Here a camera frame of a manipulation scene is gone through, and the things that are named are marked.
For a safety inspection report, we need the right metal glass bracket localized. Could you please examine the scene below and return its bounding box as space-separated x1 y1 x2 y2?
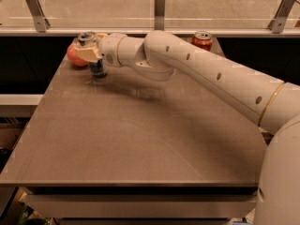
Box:
267 0 296 34

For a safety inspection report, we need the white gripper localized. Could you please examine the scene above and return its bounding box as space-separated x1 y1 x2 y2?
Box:
74 33 127 68

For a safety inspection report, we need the Red Bull can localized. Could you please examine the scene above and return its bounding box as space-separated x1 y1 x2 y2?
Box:
76 32 107 78

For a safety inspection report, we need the white table drawer front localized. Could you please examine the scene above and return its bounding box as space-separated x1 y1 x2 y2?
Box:
24 195 256 218

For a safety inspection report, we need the middle metal glass bracket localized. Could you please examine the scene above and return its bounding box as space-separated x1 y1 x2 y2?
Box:
154 0 165 30

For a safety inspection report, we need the red Coca-Cola can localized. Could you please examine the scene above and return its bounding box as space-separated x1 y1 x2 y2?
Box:
191 31 213 51

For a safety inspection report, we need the red apple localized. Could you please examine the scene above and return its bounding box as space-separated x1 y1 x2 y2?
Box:
67 43 87 68

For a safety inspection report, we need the glass barrier panel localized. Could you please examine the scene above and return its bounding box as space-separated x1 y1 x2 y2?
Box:
0 0 300 30

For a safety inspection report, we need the metal glass bracket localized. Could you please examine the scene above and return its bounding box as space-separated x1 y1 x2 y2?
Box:
154 0 165 30
25 0 51 32
267 0 296 34

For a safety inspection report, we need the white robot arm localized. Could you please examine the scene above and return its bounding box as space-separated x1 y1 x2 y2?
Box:
74 30 300 225

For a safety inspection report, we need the left metal glass bracket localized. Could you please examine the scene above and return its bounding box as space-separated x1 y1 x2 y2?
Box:
25 0 51 32

